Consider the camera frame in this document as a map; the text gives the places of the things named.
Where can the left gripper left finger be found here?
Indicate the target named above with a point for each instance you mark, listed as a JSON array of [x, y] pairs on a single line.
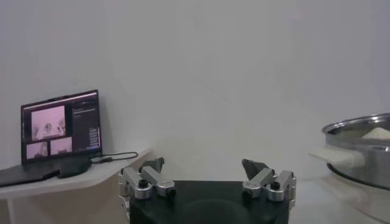
[[152, 179]]

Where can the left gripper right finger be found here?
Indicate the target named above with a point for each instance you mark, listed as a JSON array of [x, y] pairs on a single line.
[[262, 181]]

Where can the white steamed baozi bun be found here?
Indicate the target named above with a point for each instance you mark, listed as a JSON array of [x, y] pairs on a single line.
[[377, 134]]

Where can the stainless steel steamer basket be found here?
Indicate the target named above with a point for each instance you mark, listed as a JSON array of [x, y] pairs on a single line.
[[374, 164]]

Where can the white side table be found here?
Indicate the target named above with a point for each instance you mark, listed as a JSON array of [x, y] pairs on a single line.
[[100, 173]]

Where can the black computer mouse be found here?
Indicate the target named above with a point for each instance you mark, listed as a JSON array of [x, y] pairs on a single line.
[[74, 167]]

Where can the black laptop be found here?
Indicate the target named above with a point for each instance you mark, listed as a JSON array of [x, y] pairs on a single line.
[[85, 128]]

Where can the cream electric cooking pot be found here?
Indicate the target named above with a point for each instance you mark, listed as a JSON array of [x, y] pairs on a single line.
[[365, 201]]

